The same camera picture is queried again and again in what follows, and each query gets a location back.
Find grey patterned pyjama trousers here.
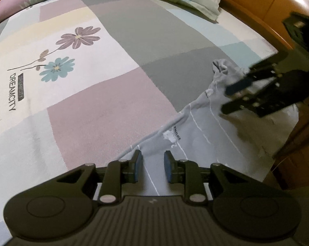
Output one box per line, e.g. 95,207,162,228
121,59,299,196

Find wooden headboard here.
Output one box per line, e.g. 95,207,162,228
220,0,309,50

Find checked patchwork bed sheet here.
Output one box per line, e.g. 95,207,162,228
0,0,300,234

